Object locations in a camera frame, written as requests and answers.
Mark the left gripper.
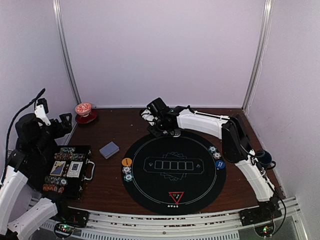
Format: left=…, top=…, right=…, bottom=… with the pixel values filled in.
left=31, top=112, right=72, bottom=156

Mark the clear acrylic dealer button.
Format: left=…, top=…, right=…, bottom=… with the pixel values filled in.
left=173, top=133, right=181, bottom=138

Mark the orange round blind button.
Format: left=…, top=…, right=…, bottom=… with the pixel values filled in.
left=121, top=157, right=133, bottom=167

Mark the blue white chip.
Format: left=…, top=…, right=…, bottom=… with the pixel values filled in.
left=212, top=152, right=222, bottom=160
left=122, top=166, right=132, bottom=175

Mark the green chip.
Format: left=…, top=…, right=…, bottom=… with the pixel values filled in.
left=123, top=173, right=134, bottom=182
left=208, top=145, right=217, bottom=154

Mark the red triangle marker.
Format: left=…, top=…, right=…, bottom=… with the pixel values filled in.
left=168, top=191, right=185, bottom=205

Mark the blue round blind button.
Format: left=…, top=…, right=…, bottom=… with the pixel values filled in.
left=215, top=160, right=226, bottom=170

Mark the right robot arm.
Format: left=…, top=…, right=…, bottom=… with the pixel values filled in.
left=139, top=97, right=287, bottom=225

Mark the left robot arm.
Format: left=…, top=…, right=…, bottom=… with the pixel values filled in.
left=0, top=96, right=73, bottom=240

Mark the red patterned bowl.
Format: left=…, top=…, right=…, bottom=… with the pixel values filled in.
left=75, top=102, right=92, bottom=117

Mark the black poker chip case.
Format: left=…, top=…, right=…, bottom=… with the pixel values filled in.
left=27, top=145, right=95, bottom=200

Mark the blue playing card deck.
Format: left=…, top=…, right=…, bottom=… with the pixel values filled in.
left=99, top=141, right=120, bottom=159

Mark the card deck in case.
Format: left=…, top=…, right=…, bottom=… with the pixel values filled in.
left=49, top=160, right=66, bottom=177
left=66, top=161, right=83, bottom=178

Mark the round black poker mat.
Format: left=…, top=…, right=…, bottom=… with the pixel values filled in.
left=121, top=131, right=227, bottom=215

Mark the dark blue mug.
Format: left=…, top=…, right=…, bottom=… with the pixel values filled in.
left=255, top=150, right=276, bottom=170

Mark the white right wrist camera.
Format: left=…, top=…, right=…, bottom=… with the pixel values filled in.
left=139, top=109, right=158, bottom=126

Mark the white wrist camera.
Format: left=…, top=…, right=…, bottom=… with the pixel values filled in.
left=139, top=109, right=158, bottom=126
left=34, top=98, right=51, bottom=126

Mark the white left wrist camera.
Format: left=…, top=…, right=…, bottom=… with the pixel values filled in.
left=34, top=98, right=51, bottom=126

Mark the front aluminium rail base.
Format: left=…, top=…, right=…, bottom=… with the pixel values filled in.
left=29, top=197, right=310, bottom=240

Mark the left aluminium frame post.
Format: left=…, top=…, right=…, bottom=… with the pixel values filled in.
left=52, top=0, right=81, bottom=104

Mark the aluminium frame post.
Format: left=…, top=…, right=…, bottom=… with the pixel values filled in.
left=242, top=0, right=274, bottom=113
left=52, top=0, right=81, bottom=104

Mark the right aluminium frame post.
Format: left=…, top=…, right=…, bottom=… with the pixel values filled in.
left=242, top=0, right=274, bottom=113

